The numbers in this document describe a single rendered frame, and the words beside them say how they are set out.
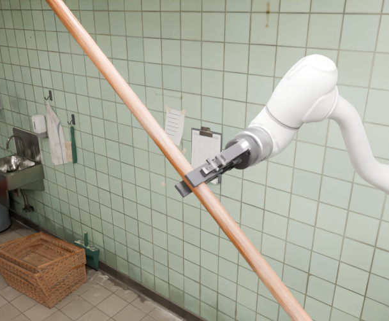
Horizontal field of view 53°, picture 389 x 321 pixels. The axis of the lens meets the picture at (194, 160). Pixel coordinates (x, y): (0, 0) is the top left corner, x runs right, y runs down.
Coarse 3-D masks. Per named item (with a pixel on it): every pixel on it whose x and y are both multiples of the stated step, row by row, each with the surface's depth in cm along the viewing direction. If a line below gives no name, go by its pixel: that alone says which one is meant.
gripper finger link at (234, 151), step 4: (244, 140) 83; (236, 144) 82; (240, 144) 82; (228, 148) 80; (232, 148) 80; (236, 148) 81; (240, 148) 82; (244, 148) 82; (248, 148) 82; (224, 152) 79; (228, 152) 79; (232, 152) 80; (236, 152) 80; (240, 152) 81; (216, 156) 77; (224, 156) 78; (228, 156) 78; (232, 156) 79; (236, 156) 80; (220, 160) 77; (228, 160) 78; (224, 164) 77
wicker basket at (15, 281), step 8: (0, 272) 327; (8, 272) 313; (8, 280) 328; (16, 280) 316; (24, 280) 303; (64, 280) 319; (16, 288) 330; (24, 288) 316; (32, 288) 305; (40, 288) 298; (64, 288) 321; (72, 288) 329; (32, 296) 318; (56, 296) 315; (64, 296) 323; (48, 304) 309
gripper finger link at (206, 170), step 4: (220, 156) 77; (216, 160) 77; (224, 160) 77; (212, 164) 77; (216, 164) 77; (220, 164) 77; (204, 168) 75; (208, 168) 76; (212, 168) 77; (200, 172) 76; (204, 172) 75; (208, 172) 75
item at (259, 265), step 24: (48, 0) 84; (72, 24) 82; (96, 48) 82; (120, 96) 80; (144, 120) 78; (168, 144) 77; (192, 168) 76; (216, 216) 74; (240, 240) 73; (264, 264) 72; (288, 312) 71
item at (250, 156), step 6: (234, 138) 90; (240, 138) 89; (246, 138) 89; (228, 144) 90; (234, 144) 89; (252, 144) 88; (252, 150) 88; (240, 156) 86; (246, 156) 88; (252, 156) 88; (240, 162) 89; (246, 162) 88; (252, 162) 89; (240, 168) 90
